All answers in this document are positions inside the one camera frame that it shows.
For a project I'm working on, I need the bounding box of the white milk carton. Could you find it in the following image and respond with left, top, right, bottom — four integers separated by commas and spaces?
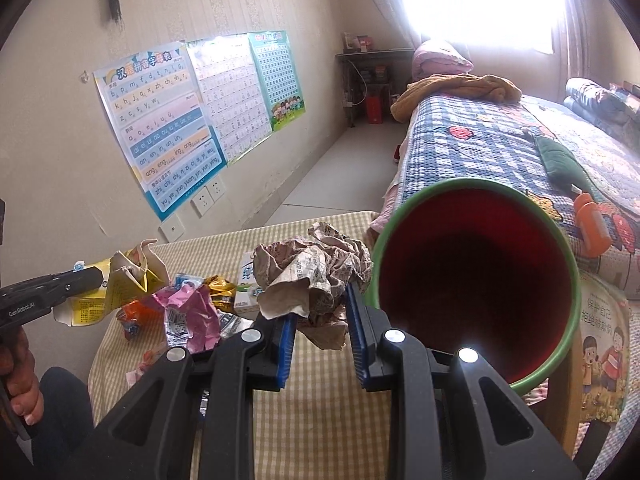
233, 250, 262, 321

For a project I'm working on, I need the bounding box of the children's picture book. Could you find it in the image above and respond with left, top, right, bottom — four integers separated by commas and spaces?
579, 271, 630, 424

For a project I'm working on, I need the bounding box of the orange toy on bed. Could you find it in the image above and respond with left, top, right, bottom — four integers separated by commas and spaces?
574, 191, 612, 258

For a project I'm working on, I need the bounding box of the window curtain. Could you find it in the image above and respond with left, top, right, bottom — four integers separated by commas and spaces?
549, 0, 640, 106

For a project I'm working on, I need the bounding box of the silver crumpled wrapper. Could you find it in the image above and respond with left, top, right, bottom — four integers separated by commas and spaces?
218, 311, 254, 340

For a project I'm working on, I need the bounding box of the yellow black snack wrapper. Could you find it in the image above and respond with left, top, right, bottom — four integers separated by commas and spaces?
203, 275, 236, 313

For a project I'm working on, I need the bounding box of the blue folded blanket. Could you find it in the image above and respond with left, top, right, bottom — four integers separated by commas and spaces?
563, 78, 639, 152

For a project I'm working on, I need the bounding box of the green cloth on bed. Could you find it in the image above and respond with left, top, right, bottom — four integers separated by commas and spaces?
535, 136, 593, 195

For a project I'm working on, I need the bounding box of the pinyin wall poster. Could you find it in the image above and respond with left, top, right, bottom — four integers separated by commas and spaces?
93, 41, 227, 220

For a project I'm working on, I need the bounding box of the person's left hand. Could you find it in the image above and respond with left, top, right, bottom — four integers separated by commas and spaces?
1, 327, 44, 426

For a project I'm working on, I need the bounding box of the newspaper ball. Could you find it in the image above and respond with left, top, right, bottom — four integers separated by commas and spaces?
253, 221, 373, 350

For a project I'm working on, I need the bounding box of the orange snack wrapper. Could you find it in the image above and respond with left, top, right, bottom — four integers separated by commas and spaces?
116, 300, 163, 340

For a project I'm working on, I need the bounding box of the white wall socket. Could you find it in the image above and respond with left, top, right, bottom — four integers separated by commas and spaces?
191, 186, 215, 218
206, 178, 226, 202

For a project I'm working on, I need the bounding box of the red box under shelf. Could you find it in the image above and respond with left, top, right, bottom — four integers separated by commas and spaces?
364, 96, 383, 125

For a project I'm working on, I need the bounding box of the tan blanket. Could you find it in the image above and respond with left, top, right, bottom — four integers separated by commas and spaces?
390, 74, 522, 122

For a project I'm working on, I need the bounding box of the person's jeans leg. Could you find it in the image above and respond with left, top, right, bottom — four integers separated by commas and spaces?
32, 366, 93, 477

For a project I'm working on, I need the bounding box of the bed with patchwork quilt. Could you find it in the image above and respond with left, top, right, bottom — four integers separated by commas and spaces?
373, 93, 639, 479

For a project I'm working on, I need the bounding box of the large pink wrapper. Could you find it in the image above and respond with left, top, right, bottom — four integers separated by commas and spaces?
151, 281, 220, 354

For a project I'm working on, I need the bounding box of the pink pillow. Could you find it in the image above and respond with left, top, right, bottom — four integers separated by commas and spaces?
411, 39, 474, 81

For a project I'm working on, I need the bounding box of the dark shelf unit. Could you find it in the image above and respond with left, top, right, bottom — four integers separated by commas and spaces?
335, 48, 413, 128

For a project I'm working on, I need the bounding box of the checkered yellow tablecloth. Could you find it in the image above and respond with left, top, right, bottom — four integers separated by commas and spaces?
88, 219, 390, 479

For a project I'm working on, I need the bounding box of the white blank wall plate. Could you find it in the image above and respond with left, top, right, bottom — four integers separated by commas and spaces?
158, 214, 186, 243

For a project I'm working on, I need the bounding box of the yellow white wrapper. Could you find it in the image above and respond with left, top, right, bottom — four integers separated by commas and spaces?
52, 238, 169, 327

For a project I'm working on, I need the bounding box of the green chart poster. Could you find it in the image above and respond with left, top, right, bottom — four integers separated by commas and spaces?
248, 30, 306, 131

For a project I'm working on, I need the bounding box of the white chart poster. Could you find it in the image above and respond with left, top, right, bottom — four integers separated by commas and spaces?
188, 35, 272, 164

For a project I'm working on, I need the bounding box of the red bin green rim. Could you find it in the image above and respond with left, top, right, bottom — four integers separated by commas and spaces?
364, 178, 582, 394

